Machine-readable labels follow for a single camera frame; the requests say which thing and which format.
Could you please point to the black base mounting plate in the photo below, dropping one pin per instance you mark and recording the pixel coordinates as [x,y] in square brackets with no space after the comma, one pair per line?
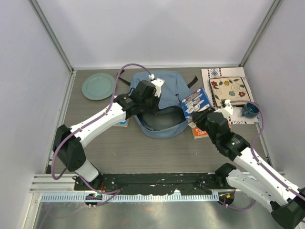
[156,184]

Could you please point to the patterned white placemat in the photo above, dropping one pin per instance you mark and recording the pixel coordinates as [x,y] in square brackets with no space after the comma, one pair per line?
[210,73]

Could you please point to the slotted white cable duct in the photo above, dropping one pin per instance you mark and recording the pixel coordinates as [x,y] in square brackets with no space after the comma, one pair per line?
[85,197]

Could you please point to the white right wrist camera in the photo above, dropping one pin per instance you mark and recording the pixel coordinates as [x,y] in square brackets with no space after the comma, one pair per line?
[226,110]

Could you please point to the light blue treehouse book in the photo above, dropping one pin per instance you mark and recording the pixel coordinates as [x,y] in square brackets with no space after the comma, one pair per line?
[123,123]

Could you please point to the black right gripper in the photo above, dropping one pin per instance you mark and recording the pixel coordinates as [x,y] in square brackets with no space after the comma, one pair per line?
[199,118]

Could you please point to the dark blue ceramic mug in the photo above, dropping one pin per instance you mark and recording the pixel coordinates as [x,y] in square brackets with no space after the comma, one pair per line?
[249,111]

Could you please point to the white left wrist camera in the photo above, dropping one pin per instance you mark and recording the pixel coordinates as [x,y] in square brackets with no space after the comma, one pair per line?
[158,84]

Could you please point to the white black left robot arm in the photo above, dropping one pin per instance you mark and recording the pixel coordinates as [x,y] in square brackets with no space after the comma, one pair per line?
[70,142]

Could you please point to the light blue student backpack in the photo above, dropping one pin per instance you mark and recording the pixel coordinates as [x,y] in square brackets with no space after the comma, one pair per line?
[169,120]

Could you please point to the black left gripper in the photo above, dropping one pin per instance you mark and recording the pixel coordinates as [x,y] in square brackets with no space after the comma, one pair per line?
[157,100]

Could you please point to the orange treehouse book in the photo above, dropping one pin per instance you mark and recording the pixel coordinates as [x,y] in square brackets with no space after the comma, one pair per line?
[197,132]

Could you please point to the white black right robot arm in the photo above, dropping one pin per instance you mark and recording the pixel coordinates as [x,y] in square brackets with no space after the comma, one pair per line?
[283,199]

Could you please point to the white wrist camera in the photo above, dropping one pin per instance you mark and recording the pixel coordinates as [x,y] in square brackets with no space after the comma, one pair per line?
[158,84]
[226,110]

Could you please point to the dark blue treehouse book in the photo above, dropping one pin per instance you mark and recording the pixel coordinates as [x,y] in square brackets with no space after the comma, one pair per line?
[196,102]

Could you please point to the pale green round plate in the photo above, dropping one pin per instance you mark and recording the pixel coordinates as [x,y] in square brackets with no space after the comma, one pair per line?
[98,86]

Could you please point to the floral square ceramic plate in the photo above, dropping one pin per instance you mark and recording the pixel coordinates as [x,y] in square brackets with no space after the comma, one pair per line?
[228,88]

